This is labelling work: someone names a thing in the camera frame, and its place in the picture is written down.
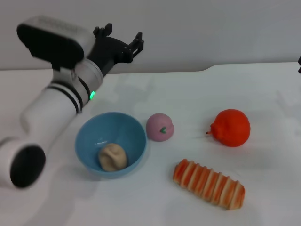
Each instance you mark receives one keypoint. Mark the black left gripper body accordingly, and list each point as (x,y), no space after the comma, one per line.
(105,51)

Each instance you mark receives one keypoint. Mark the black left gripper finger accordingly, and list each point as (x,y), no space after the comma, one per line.
(103,30)
(136,46)

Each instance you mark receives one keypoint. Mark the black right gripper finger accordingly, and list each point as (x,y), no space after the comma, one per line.
(299,64)

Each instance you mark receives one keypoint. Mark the blue plastic bowl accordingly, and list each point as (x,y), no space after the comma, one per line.
(94,131)

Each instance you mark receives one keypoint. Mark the beige egg yolk pastry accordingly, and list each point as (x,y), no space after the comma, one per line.
(113,157)

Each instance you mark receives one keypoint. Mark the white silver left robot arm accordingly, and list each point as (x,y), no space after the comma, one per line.
(47,117)

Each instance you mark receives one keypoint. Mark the pink peach bun toy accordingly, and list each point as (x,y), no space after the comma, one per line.
(156,128)

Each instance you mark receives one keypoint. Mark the orange red fruit toy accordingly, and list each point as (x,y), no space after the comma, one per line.
(232,128)

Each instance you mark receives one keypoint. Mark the orange striped bread loaf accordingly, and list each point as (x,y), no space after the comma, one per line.
(207,184)

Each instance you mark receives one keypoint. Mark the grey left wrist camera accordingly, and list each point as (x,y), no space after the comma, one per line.
(51,42)

